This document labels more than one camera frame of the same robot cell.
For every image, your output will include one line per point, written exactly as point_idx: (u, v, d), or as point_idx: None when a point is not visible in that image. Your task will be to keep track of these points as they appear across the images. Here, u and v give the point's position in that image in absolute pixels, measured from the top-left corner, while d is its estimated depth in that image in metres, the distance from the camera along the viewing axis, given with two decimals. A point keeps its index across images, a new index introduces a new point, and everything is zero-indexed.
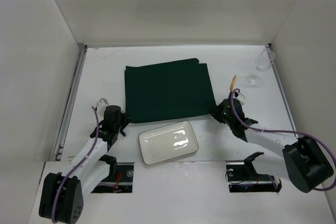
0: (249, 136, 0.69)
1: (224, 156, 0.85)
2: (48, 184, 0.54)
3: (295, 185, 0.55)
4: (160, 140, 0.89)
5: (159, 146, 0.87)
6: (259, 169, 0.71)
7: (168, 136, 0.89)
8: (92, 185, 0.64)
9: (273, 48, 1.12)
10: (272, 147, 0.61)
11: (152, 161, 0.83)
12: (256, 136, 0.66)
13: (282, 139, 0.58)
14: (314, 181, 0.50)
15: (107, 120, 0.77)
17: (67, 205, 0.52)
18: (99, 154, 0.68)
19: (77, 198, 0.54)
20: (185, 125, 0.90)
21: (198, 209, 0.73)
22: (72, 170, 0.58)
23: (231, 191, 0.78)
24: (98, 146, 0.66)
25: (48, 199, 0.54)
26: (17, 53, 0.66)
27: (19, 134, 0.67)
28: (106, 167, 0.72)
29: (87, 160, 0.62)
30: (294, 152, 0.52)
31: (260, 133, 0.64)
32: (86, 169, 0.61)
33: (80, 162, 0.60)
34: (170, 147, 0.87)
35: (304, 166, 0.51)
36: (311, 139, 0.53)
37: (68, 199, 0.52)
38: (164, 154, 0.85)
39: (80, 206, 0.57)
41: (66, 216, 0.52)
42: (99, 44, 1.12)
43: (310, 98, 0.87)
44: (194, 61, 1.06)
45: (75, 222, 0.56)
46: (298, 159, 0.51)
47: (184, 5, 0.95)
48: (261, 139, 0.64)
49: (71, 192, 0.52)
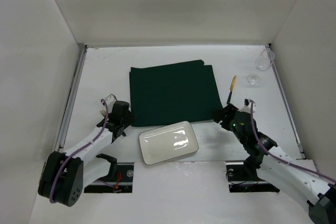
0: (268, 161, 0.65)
1: (224, 156, 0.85)
2: (51, 162, 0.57)
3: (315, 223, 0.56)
4: (160, 140, 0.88)
5: (158, 146, 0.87)
6: (263, 176, 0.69)
7: (167, 136, 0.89)
8: (91, 177, 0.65)
9: (273, 48, 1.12)
10: (295, 182, 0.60)
11: (153, 161, 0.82)
12: (279, 166, 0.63)
13: (312, 183, 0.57)
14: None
15: (115, 113, 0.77)
17: (67, 185, 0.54)
18: (102, 145, 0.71)
19: (77, 181, 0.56)
20: (185, 125, 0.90)
21: (198, 209, 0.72)
22: (76, 152, 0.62)
23: (231, 191, 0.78)
24: (104, 134, 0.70)
25: (48, 178, 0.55)
26: (17, 53, 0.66)
27: (19, 134, 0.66)
28: (106, 166, 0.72)
29: (92, 146, 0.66)
30: (328, 206, 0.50)
31: (286, 166, 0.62)
32: (89, 154, 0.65)
33: (84, 146, 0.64)
34: (170, 147, 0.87)
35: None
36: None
37: (68, 179, 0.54)
38: (164, 154, 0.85)
39: (79, 190, 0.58)
41: (64, 196, 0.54)
42: (99, 44, 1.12)
43: (311, 99, 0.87)
44: (197, 62, 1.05)
45: (72, 204, 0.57)
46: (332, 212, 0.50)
47: (184, 5, 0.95)
48: (283, 170, 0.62)
49: (72, 174, 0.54)
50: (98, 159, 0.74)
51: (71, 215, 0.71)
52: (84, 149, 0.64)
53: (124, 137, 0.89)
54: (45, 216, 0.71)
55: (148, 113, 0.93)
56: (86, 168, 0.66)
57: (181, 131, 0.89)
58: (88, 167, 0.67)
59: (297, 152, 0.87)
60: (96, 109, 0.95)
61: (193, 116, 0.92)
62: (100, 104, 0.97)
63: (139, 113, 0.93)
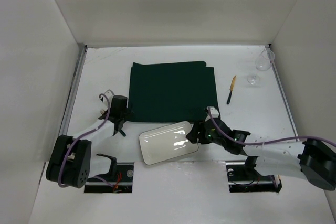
0: (248, 150, 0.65)
1: (224, 156, 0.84)
2: (59, 146, 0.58)
3: (319, 187, 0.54)
4: (160, 140, 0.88)
5: (158, 146, 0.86)
6: (263, 171, 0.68)
7: (168, 136, 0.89)
8: (94, 167, 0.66)
9: (273, 48, 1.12)
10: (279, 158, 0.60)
11: (153, 160, 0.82)
12: (259, 150, 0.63)
13: (289, 150, 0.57)
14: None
15: (114, 106, 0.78)
17: (76, 165, 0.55)
18: (105, 134, 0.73)
19: (85, 162, 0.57)
20: (185, 125, 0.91)
21: (198, 209, 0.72)
22: (83, 135, 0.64)
23: (231, 191, 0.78)
24: (107, 124, 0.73)
25: (57, 160, 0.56)
26: (17, 53, 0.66)
27: (19, 134, 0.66)
28: (106, 163, 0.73)
29: (96, 131, 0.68)
30: (311, 162, 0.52)
31: (262, 147, 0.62)
32: (94, 139, 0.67)
33: (90, 131, 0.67)
34: (170, 147, 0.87)
35: (323, 168, 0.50)
36: (316, 140, 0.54)
37: (77, 159, 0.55)
38: (164, 154, 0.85)
39: (86, 173, 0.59)
41: (73, 176, 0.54)
42: (99, 44, 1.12)
43: (311, 98, 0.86)
44: (201, 63, 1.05)
45: (81, 186, 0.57)
46: (316, 165, 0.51)
47: (184, 5, 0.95)
48: (265, 152, 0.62)
49: (82, 152, 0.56)
50: (99, 156, 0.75)
51: (71, 215, 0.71)
52: (90, 134, 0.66)
53: (124, 137, 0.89)
54: (46, 216, 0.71)
55: (148, 112, 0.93)
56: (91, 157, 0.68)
57: (180, 131, 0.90)
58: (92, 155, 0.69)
59: None
60: (96, 109, 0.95)
61: (193, 116, 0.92)
62: (100, 104, 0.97)
63: (139, 112, 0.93)
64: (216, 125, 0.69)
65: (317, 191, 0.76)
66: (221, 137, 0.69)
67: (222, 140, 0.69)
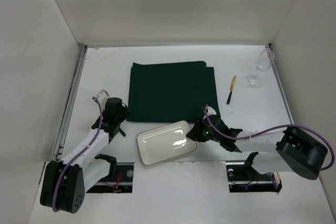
0: (240, 145, 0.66)
1: (223, 156, 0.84)
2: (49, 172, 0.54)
3: (301, 174, 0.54)
4: (159, 140, 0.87)
5: (157, 146, 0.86)
6: (261, 169, 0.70)
7: (167, 136, 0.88)
8: (92, 180, 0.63)
9: (273, 48, 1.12)
10: (264, 148, 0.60)
11: (151, 161, 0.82)
12: (247, 144, 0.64)
13: (271, 139, 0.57)
14: (316, 165, 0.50)
15: (108, 111, 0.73)
17: (69, 193, 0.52)
18: (100, 147, 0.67)
19: (78, 187, 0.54)
20: (184, 126, 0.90)
21: (198, 209, 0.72)
22: (74, 158, 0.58)
23: (231, 191, 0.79)
24: (100, 136, 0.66)
25: (49, 187, 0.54)
26: (17, 53, 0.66)
27: (19, 134, 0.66)
28: (106, 166, 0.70)
29: (89, 150, 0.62)
30: (288, 148, 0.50)
31: (249, 140, 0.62)
32: (87, 159, 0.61)
33: (81, 151, 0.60)
34: (168, 148, 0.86)
35: (303, 156, 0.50)
36: (296, 128, 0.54)
37: (69, 186, 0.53)
38: (163, 154, 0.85)
39: (81, 195, 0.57)
41: (67, 205, 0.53)
42: (99, 44, 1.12)
43: (311, 98, 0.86)
44: (201, 63, 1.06)
45: (76, 211, 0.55)
46: (295, 151, 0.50)
47: (184, 5, 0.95)
48: (252, 145, 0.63)
49: (73, 181, 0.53)
50: (97, 159, 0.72)
51: (71, 215, 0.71)
52: (82, 155, 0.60)
53: (124, 137, 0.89)
54: (45, 216, 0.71)
55: (148, 113, 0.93)
56: (86, 172, 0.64)
57: (180, 131, 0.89)
58: (87, 170, 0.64)
59: None
60: (96, 109, 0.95)
61: (193, 116, 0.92)
62: None
63: (139, 112, 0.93)
64: (211, 125, 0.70)
65: (318, 191, 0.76)
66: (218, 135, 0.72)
67: (218, 137, 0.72)
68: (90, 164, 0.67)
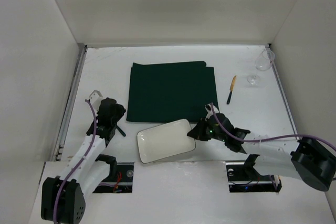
0: (247, 148, 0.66)
1: (223, 157, 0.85)
2: (47, 190, 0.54)
3: (312, 185, 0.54)
4: (157, 138, 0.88)
5: (156, 145, 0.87)
6: (265, 171, 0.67)
7: (165, 134, 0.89)
8: (92, 187, 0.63)
9: (273, 48, 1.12)
10: (274, 155, 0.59)
11: (149, 159, 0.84)
12: (255, 147, 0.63)
13: (284, 147, 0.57)
14: (328, 178, 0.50)
15: (103, 115, 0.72)
17: (70, 208, 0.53)
18: (97, 153, 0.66)
19: (78, 201, 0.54)
20: (182, 124, 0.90)
21: (198, 209, 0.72)
22: (71, 172, 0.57)
23: (231, 191, 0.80)
24: (96, 145, 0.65)
25: (48, 203, 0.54)
26: (17, 54, 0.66)
27: (19, 134, 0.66)
28: (106, 168, 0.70)
29: (85, 160, 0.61)
30: (303, 159, 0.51)
31: (259, 145, 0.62)
32: (85, 170, 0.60)
33: (77, 163, 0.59)
34: (167, 146, 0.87)
35: (317, 167, 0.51)
36: (311, 139, 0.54)
37: (69, 201, 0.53)
38: (161, 152, 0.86)
39: (82, 206, 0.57)
41: (69, 219, 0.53)
42: (99, 44, 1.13)
43: (311, 98, 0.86)
44: (201, 63, 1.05)
45: (78, 222, 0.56)
46: (309, 163, 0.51)
47: (184, 5, 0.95)
48: (262, 150, 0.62)
49: (72, 196, 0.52)
50: (97, 161, 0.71)
51: None
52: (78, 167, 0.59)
53: (124, 137, 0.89)
54: None
55: (148, 113, 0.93)
56: (87, 179, 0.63)
57: (178, 128, 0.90)
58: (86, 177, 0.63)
59: None
60: None
61: (193, 116, 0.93)
62: None
63: (140, 113, 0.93)
64: (219, 124, 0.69)
65: (318, 191, 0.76)
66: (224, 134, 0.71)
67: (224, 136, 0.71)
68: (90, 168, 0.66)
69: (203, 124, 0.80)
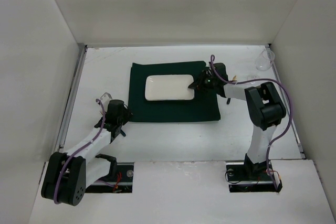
0: (226, 89, 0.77)
1: (223, 157, 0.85)
2: (53, 164, 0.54)
3: (254, 123, 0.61)
4: (167, 83, 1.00)
5: (163, 90, 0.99)
6: (257, 158, 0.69)
7: (176, 86, 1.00)
8: (93, 177, 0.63)
9: (273, 48, 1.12)
10: (241, 95, 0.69)
11: (153, 97, 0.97)
12: (231, 89, 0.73)
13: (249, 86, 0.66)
14: (267, 116, 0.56)
15: (111, 112, 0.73)
17: (71, 184, 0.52)
18: (102, 145, 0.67)
19: (81, 179, 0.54)
20: (189, 79, 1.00)
21: (198, 208, 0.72)
22: (78, 150, 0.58)
23: (231, 191, 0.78)
24: (103, 134, 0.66)
25: (51, 179, 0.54)
26: (17, 54, 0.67)
27: (19, 134, 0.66)
28: (106, 165, 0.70)
29: (92, 145, 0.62)
30: (253, 91, 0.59)
31: (234, 85, 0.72)
32: (90, 154, 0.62)
33: (84, 145, 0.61)
34: (171, 94, 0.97)
35: (261, 103, 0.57)
36: (271, 84, 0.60)
37: (72, 179, 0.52)
38: (164, 95, 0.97)
39: (82, 189, 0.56)
41: (69, 197, 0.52)
42: (99, 44, 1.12)
43: (311, 97, 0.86)
44: (201, 63, 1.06)
45: (77, 204, 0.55)
46: (256, 96, 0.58)
47: (183, 5, 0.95)
48: (234, 91, 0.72)
49: (76, 172, 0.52)
50: (98, 158, 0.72)
51: (71, 216, 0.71)
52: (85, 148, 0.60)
53: (124, 137, 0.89)
54: (45, 216, 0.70)
55: (148, 113, 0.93)
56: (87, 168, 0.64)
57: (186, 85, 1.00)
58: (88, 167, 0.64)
59: (297, 152, 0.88)
60: (96, 109, 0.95)
61: (194, 116, 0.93)
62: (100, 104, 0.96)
63: (140, 114, 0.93)
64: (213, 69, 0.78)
65: (317, 190, 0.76)
66: (216, 78, 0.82)
67: (216, 80, 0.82)
68: (88, 163, 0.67)
69: (203, 76, 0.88)
